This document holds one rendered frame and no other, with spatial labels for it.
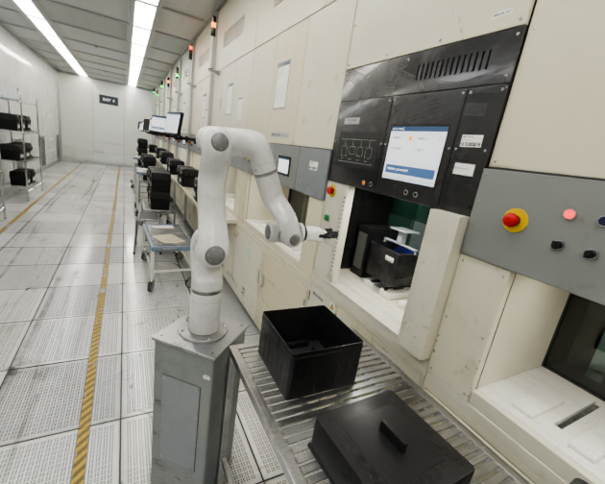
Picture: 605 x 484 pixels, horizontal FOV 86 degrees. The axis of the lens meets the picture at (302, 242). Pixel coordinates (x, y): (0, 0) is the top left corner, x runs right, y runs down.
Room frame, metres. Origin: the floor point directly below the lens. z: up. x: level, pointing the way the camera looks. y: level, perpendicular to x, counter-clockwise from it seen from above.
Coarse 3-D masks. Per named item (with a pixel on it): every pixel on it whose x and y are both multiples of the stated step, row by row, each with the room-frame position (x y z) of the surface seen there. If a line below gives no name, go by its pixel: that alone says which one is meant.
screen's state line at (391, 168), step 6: (390, 168) 1.40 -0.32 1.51; (396, 168) 1.37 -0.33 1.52; (402, 168) 1.34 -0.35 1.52; (408, 168) 1.31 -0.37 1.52; (414, 168) 1.29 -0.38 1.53; (420, 168) 1.26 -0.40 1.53; (402, 174) 1.33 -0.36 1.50; (408, 174) 1.31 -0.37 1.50; (414, 174) 1.28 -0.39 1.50; (420, 174) 1.26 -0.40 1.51; (426, 174) 1.23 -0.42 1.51; (432, 174) 1.21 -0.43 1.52
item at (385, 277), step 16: (384, 240) 1.75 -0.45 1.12; (400, 240) 1.64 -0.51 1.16; (384, 256) 1.60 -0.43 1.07; (400, 256) 1.52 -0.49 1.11; (416, 256) 1.58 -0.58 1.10; (368, 272) 1.68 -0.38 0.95; (384, 272) 1.58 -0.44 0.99; (400, 272) 1.54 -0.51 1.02; (384, 288) 1.56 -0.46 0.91; (400, 288) 1.62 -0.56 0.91
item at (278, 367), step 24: (264, 312) 1.09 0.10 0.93; (288, 312) 1.14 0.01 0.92; (312, 312) 1.20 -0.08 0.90; (264, 336) 1.05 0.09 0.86; (288, 336) 1.15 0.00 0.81; (312, 336) 1.21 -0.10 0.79; (336, 336) 1.12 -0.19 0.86; (264, 360) 1.02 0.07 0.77; (288, 360) 0.87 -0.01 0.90; (312, 360) 0.89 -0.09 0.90; (336, 360) 0.93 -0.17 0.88; (288, 384) 0.86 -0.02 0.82; (312, 384) 0.90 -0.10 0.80; (336, 384) 0.94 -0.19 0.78
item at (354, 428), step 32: (320, 416) 0.71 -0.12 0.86; (352, 416) 0.72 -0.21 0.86; (384, 416) 0.74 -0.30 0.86; (416, 416) 0.76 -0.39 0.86; (320, 448) 0.66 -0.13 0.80; (352, 448) 0.62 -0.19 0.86; (384, 448) 0.63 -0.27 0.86; (416, 448) 0.65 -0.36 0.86; (448, 448) 0.66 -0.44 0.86; (352, 480) 0.56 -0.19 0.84; (384, 480) 0.55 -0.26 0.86; (416, 480) 0.56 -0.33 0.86; (448, 480) 0.58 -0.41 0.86
